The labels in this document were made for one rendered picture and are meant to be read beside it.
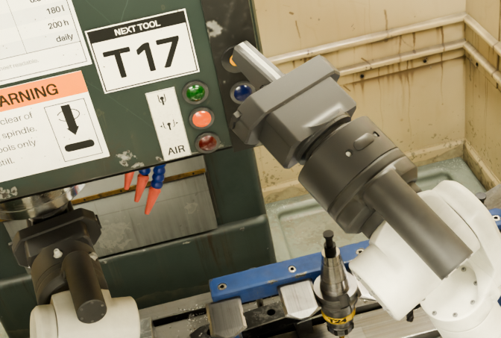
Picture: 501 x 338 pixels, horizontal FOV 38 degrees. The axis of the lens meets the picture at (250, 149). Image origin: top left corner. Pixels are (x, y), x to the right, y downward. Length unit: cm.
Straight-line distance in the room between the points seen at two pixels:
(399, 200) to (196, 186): 106
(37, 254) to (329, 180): 49
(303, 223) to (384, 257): 153
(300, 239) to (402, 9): 70
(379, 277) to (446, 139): 165
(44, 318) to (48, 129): 23
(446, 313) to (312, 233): 142
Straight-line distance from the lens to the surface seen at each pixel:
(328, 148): 63
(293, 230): 213
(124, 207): 164
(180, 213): 166
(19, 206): 98
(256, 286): 109
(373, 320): 145
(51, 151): 78
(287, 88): 67
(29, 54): 73
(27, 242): 103
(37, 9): 71
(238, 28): 72
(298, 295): 108
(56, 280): 92
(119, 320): 89
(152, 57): 73
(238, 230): 174
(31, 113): 76
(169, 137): 77
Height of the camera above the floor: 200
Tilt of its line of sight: 35 degrees down
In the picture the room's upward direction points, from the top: 11 degrees counter-clockwise
